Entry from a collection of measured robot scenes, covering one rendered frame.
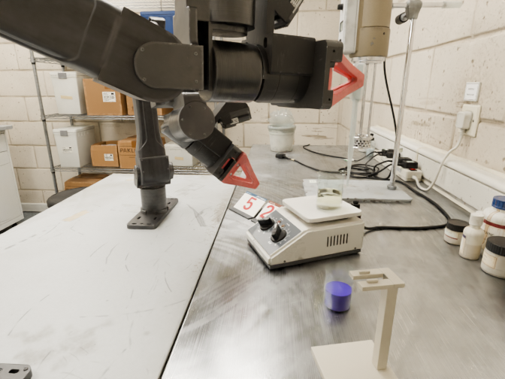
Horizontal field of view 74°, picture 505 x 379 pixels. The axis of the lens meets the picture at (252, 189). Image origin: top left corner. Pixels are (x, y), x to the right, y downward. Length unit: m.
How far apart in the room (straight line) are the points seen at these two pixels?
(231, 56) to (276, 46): 0.04
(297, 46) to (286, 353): 0.35
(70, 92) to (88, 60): 2.88
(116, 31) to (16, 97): 3.58
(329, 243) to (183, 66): 0.45
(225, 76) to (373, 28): 0.73
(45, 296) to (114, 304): 0.12
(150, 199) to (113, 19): 0.61
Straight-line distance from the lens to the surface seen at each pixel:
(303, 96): 0.37
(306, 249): 0.62
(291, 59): 0.35
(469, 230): 0.75
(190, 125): 0.51
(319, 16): 3.11
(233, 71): 0.32
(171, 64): 0.29
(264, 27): 0.35
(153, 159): 0.82
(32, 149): 3.87
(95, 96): 3.00
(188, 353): 0.47
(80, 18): 0.29
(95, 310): 0.57
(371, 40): 1.01
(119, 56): 0.29
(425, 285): 0.64
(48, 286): 0.66
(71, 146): 3.13
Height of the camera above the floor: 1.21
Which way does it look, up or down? 17 degrees down
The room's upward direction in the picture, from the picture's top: straight up
